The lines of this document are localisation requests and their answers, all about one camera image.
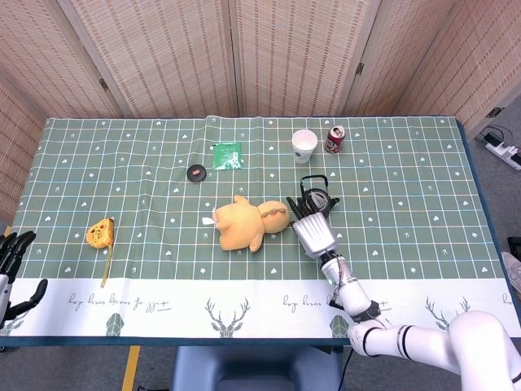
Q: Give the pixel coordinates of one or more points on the white shoe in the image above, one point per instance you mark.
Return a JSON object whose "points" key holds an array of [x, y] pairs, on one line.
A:
{"points": [[513, 271]]}

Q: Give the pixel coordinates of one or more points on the red drink can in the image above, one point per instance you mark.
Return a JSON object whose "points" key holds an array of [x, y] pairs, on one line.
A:
{"points": [[334, 142]]}

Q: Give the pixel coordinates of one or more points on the small black round disc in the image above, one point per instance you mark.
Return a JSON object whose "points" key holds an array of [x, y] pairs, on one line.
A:
{"points": [[196, 173]]}

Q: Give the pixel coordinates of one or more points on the yellow plush toy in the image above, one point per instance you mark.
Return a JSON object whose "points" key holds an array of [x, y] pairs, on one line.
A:
{"points": [[240, 222]]}

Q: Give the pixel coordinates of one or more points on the woven folding screen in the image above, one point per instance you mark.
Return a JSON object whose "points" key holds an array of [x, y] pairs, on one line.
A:
{"points": [[163, 53]]}

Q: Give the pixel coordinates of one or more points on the green packet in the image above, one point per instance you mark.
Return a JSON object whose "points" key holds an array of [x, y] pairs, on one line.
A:
{"points": [[227, 156]]}

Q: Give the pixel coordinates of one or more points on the black teapot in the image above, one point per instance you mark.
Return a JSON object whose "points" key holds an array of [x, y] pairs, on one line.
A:
{"points": [[327, 205]]}

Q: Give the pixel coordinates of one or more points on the white power strip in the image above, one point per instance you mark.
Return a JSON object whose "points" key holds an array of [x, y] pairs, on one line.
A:
{"points": [[504, 150]]}

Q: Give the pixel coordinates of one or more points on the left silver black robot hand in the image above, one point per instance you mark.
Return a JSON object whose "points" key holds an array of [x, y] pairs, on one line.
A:
{"points": [[16, 248]]}

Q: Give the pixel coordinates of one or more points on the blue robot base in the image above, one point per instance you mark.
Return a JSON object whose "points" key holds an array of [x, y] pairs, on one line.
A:
{"points": [[244, 366]]}

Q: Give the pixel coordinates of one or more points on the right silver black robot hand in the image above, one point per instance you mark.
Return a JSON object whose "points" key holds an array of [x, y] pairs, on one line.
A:
{"points": [[315, 236]]}

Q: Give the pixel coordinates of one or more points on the white paper cup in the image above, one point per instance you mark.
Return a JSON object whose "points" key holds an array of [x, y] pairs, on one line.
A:
{"points": [[303, 148]]}

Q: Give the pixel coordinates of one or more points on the green checked tablecloth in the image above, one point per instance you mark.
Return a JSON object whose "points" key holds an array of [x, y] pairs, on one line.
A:
{"points": [[122, 203]]}

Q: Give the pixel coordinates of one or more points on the yellow tape measure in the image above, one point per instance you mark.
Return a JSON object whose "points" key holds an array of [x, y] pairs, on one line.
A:
{"points": [[97, 234]]}

